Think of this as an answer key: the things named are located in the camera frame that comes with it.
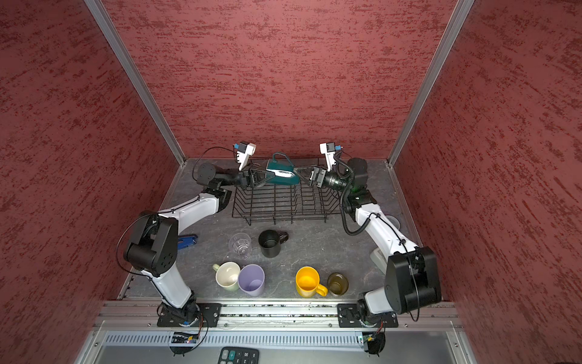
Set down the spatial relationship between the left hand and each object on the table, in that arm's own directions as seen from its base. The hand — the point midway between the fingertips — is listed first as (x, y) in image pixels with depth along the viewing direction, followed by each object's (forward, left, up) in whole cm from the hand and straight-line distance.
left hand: (275, 178), depth 71 cm
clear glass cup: (-9, +16, -32) cm, 36 cm away
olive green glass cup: (-23, -23, -32) cm, 46 cm away
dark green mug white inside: (0, -2, +2) cm, 3 cm away
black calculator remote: (-44, +11, -31) cm, 55 cm away
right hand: (+2, -7, 0) cm, 7 cm away
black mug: (-8, +3, -30) cm, 31 cm away
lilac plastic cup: (-22, +9, -31) cm, 39 cm away
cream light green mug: (-22, +17, -25) cm, 38 cm away
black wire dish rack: (+13, +5, -32) cm, 35 cm away
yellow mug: (-23, -11, -32) cm, 41 cm away
